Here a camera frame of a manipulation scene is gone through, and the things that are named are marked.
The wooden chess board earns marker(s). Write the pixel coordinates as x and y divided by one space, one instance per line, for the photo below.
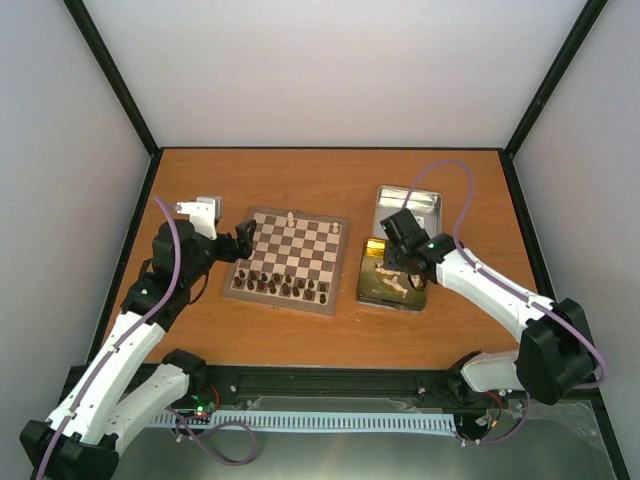
309 251

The green lit circuit board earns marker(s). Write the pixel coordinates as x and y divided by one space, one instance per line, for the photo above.
207 402

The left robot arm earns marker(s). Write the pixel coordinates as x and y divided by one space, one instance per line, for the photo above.
85 435

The black frame post left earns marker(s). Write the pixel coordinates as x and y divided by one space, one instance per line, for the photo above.
101 53

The black frame post right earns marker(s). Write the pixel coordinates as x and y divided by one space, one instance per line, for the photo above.
578 33

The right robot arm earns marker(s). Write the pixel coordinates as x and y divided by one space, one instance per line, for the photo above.
553 357

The gold tin box base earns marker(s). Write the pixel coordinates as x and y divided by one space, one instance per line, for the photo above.
378 285

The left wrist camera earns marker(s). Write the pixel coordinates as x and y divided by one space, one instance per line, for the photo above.
204 213

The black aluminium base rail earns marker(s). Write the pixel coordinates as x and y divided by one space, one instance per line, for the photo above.
430 389

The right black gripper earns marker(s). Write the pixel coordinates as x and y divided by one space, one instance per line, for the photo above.
389 259

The silver tin lid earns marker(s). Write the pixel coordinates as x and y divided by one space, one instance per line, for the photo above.
426 207

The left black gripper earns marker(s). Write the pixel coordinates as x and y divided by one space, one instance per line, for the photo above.
244 240

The black frame post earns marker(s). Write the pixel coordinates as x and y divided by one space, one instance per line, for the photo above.
578 33
101 53

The light blue cable duct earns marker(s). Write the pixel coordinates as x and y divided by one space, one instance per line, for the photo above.
333 422

